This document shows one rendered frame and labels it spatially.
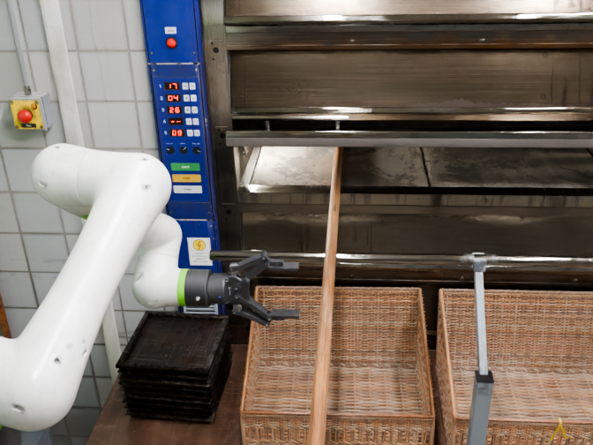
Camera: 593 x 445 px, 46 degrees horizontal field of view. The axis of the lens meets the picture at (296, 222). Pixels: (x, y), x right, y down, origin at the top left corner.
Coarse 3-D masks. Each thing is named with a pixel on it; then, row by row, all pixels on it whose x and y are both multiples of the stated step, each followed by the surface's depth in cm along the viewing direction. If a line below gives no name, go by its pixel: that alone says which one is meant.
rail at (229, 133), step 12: (228, 132) 195; (240, 132) 195; (252, 132) 194; (264, 132) 194; (276, 132) 194; (288, 132) 194; (300, 132) 193; (312, 132) 193; (324, 132) 193; (336, 132) 192; (348, 132) 192; (360, 132) 192; (372, 132) 192; (384, 132) 191; (396, 132) 191; (408, 132) 191; (420, 132) 191; (432, 132) 190; (444, 132) 190; (456, 132) 190; (468, 132) 190; (480, 132) 189; (492, 132) 189; (504, 132) 189; (516, 132) 189; (528, 132) 188; (540, 132) 188; (552, 132) 188; (564, 132) 188; (576, 132) 187; (588, 132) 187
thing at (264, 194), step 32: (256, 192) 219; (288, 192) 218; (320, 192) 217; (352, 192) 217; (384, 192) 216; (416, 192) 216; (448, 192) 215; (480, 192) 214; (512, 192) 214; (544, 192) 213; (576, 192) 213
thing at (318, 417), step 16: (336, 160) 233; (336, 176) 221; (336, 192) 210; (336, 208) 201; (336, 224) 193; (336, 240) 186; (320, 304) 160; (320, 320) 154; (320, 336) 148; (320, 352) 143; (320, 368) 139; (320, 384) 135; (320, 400) 131; (320, 416) 127; (320, 432) 124
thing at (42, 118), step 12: (12, 96) 204; (24, 96) 204; (36, 96) 204; (48, 96) 208; (12, 108) 204; (24, 108) 204; (48, 108) 208; (12, 120) 206; (36, 120) 205; (48, 120) 208
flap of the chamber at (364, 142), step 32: (256, 128) 210; (288, 128) 209; (320, 128) 209; (352, 128) 208; (384, 128) 207; (416, 128) 207; (448, 128) 206; (480, 128) 206; (512, 128) 205; (544, 128) 204; (576, 128) 204
